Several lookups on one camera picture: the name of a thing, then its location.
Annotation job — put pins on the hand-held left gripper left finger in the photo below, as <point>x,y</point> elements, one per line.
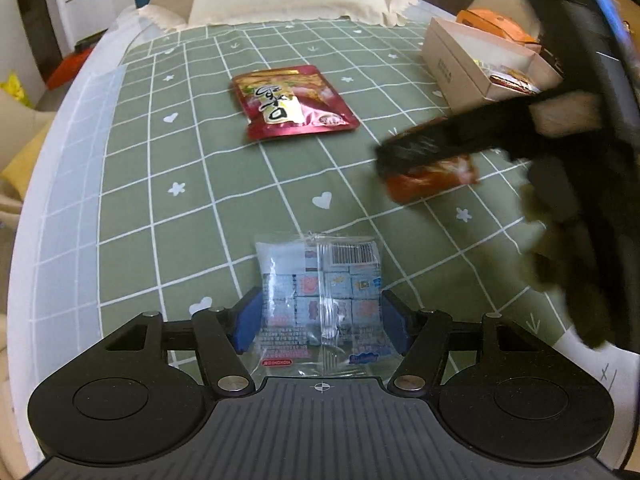
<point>250,320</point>

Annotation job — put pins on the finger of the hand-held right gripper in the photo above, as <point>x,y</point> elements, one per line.
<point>450,137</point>

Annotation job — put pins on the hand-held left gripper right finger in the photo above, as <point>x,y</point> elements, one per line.
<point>397,322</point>

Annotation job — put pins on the orange-red snack packet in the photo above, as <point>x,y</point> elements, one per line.
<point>430,182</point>

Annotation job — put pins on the pink cardboard box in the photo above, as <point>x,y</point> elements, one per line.
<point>460,70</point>

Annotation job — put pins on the clear bag of blue candies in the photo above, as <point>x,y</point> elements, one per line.
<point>320,280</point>

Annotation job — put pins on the round rice cracker packet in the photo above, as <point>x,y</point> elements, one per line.
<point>515,82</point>

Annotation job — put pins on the green checkered tablecloth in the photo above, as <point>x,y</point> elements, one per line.
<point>175,240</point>

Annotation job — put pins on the orange snack bag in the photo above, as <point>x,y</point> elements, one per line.
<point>495,22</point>

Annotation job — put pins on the large dark red snack packet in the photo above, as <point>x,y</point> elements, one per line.
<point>320,85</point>

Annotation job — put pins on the white paper sheet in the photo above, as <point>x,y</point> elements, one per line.
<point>600,370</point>

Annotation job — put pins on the beige chair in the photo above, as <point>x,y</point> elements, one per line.
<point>25,160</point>

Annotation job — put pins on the orange object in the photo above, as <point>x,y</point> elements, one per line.
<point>70,70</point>

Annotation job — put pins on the yellow cloth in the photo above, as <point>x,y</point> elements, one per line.
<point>15,90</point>

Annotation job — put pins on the white cabinet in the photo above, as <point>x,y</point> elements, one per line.
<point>85,15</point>

